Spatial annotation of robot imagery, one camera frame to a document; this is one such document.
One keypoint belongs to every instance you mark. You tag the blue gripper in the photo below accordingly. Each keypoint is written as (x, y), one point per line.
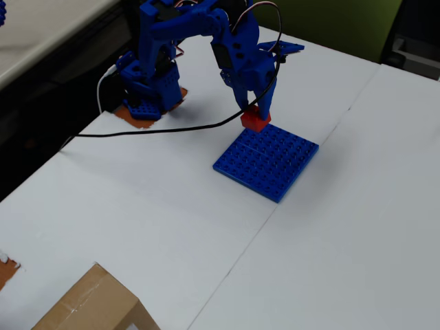
(253, 76)

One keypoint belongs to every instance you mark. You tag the red 2x2 toy block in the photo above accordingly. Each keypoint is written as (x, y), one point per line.
(256, 122)

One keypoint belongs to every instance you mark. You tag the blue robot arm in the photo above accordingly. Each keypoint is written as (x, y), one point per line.
(154, 51)

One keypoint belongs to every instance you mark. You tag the blue 8x8 studded baseplate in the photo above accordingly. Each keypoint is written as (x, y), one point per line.
(264, 165)

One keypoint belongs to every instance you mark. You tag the green chair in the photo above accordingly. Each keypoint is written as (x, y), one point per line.
(326, 24)

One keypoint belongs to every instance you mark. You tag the white foam board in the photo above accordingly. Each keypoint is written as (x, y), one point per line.
(154, 223)
(361, 240)

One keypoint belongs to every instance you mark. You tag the dark background furniture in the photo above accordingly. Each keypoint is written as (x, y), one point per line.
(419, 20)

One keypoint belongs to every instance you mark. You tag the beige side table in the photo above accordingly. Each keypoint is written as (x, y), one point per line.
(34, 34)

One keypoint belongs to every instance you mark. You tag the brown cardboard box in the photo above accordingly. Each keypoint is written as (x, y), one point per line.
(96, 306)

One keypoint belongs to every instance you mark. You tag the blue beaded object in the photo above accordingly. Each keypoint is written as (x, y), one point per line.
(2, 12)

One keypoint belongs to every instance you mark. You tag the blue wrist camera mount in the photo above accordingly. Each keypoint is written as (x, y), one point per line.
(282, 47)

